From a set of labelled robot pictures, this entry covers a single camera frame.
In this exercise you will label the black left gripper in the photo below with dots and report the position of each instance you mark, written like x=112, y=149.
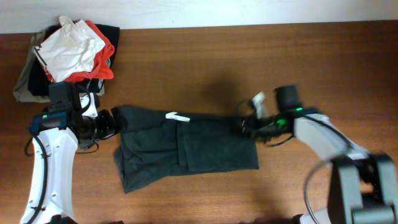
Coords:
x=111, y=128

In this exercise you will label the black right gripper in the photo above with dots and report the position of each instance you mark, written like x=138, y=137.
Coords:
x=250, y=130

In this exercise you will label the dark green t-shirt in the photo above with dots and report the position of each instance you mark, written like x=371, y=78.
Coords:
x=154, y=145

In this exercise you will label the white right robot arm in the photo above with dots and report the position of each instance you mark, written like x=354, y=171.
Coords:
x=363, y=186

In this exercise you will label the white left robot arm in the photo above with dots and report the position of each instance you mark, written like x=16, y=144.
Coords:
x=56, y=137

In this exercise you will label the red folded garment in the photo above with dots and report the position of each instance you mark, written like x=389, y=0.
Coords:
x=75, y=52

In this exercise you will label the white folded garment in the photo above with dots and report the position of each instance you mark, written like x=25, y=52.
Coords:
x=70, y=49

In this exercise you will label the grey folded garment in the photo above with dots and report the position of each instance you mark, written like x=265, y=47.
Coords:
x=32, y=85

